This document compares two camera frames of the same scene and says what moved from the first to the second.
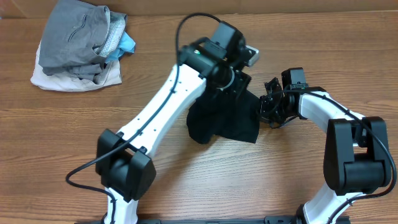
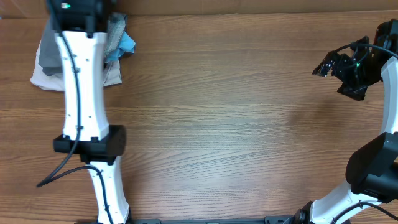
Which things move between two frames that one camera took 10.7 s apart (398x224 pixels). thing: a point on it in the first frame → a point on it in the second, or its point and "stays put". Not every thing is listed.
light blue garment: x=127 y=44 stays put
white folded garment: x=111 y=74 stays put
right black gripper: x=263 y=100 → x=342 y=60
